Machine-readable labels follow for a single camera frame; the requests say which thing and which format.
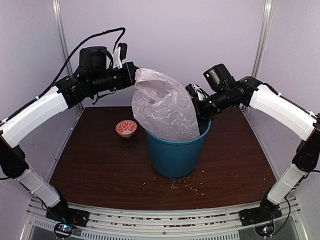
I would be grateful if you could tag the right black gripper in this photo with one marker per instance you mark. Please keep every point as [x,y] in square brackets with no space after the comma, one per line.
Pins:
[202,116]

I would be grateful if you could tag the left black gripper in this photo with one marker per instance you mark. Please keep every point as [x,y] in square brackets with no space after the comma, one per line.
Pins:
[130,79]

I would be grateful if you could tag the pink plastic trash bag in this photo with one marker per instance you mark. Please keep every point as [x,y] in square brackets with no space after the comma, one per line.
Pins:
[162,106]

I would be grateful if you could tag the blue plastic trash bin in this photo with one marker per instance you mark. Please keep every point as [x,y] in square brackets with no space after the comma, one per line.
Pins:
[172,159]

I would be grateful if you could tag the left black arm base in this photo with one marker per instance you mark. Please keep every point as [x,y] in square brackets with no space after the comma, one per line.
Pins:
[67,219]

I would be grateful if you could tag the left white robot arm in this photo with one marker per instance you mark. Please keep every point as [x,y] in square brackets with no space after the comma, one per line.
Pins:
[99,71]

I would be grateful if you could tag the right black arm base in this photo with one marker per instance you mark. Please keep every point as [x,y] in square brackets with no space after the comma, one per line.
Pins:
[261,217]

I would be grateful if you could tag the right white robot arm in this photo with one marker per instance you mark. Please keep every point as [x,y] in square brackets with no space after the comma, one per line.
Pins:
[253,93]

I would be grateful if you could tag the red patterned white bowl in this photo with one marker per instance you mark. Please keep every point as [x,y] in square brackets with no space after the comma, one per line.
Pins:
[126,128]

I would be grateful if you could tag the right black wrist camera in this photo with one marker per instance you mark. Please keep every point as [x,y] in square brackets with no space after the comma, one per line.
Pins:
[196,91]

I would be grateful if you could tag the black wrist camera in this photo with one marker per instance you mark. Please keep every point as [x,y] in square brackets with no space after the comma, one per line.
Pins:
[119,54]
[196,91]

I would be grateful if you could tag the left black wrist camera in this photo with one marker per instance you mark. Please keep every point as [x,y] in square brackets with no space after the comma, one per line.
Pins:
[119,54]

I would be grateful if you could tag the left aluminium frame post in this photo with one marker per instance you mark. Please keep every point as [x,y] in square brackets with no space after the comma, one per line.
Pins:
[62,37]

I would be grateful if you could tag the aluminium frame post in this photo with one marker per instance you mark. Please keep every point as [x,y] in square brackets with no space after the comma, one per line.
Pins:
[263,38]
[62,37]

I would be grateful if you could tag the right aluminium frame post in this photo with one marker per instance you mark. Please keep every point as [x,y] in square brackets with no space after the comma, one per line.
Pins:
[263,38]

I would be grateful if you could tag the aluminium front rail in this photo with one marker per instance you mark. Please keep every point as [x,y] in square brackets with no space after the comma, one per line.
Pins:
[220,223]

